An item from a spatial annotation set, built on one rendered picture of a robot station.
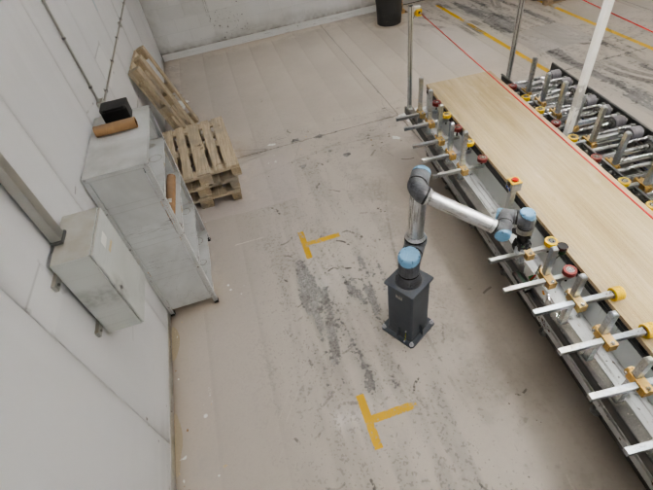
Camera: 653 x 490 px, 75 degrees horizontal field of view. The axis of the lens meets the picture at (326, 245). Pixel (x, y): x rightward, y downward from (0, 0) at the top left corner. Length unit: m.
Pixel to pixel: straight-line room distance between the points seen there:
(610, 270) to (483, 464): 1.44
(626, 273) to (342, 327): 2.02
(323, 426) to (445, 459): 0.85
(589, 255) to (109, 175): 3.13
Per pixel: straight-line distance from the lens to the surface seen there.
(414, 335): 3.52
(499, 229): 2.66
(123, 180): 3.20
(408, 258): 2.92
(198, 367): 3.77
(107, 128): 3.61
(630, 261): 3.17
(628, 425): 2.77
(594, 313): 3.07
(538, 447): 3.34
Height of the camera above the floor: 3.04
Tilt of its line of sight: 45 degrees down
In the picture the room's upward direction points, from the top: 10 degrees counter-clockwise
